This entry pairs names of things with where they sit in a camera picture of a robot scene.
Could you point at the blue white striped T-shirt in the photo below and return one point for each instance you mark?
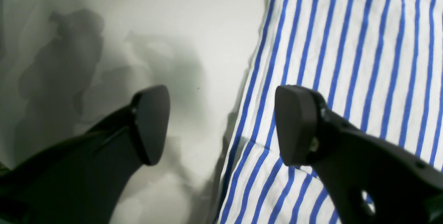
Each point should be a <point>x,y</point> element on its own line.
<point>378,63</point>

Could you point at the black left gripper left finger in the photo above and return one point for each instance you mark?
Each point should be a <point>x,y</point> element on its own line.
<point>80,180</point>

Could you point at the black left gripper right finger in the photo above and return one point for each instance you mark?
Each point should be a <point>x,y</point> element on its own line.
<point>369,180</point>

